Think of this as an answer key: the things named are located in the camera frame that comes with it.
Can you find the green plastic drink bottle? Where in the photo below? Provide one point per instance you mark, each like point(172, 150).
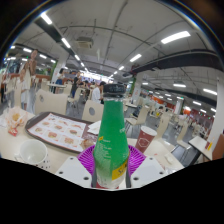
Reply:
point(111, 140)

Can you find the ceiling air conditioner unit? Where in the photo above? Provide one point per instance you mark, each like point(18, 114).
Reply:
point(84, 42)

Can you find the red paper cup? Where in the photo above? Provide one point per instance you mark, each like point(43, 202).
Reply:
point(144, 140)

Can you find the group of beige chairs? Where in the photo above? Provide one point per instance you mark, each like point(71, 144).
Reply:
point(163, 125)

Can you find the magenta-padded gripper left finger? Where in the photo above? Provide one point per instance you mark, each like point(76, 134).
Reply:
point(75, 171)

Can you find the orange bench seat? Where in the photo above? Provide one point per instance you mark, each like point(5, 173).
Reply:
point(218, 146)

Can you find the small red sauce packet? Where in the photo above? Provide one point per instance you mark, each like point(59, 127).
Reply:
point(12, 131)

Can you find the crumpled white napkin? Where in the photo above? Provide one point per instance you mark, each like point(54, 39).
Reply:
point(95, 127)

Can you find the white black-dotted mug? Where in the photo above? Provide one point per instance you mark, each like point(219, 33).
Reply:
point(33, 153)

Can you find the person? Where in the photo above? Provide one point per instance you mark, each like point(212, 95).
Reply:
point(77, 83)
point(96, 93)
point(22, 88)
point(61, 77)
point(31, 71)

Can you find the crumpled food wrapper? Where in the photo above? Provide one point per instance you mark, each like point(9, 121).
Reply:
point(15, 120)

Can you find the group of ceiling lights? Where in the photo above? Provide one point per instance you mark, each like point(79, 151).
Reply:
point(175, 36)

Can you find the dark-edged side table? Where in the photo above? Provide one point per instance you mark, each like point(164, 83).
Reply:
point(200, 144)

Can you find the brown food tray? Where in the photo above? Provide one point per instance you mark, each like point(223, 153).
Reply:
point(56, 130)

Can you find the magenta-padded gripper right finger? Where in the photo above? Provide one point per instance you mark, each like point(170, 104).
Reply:
point(148, 171)

